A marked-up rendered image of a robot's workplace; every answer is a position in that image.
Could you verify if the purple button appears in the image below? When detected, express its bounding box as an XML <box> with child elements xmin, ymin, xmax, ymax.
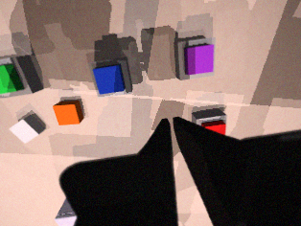
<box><xmin>174</xmin><ymin>37</ymin><xmax>216</xmax><ymax>80</ymax></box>

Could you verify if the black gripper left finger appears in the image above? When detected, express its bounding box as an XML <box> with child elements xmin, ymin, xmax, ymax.
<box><xmin>58</xmin><ymin>118</ymin><xmax>179</xmax><ymax>226</ymax></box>

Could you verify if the red button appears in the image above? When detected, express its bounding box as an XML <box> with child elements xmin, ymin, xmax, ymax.
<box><xmin>192</xmin><ymin>109</ymin><xmax>227</xmax><ymax>135</ymax></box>

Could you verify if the orange block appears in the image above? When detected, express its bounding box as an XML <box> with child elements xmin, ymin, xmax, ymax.
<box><xmin>53</xmin><ymin>101</ymin><xmax>83</xmax><ymax>125</ymax></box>

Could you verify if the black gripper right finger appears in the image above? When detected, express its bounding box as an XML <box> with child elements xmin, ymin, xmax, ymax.
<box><xmin>173</xmin><ymin>117</ymin><xmax>301</xmax><ymax>226</ymax></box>

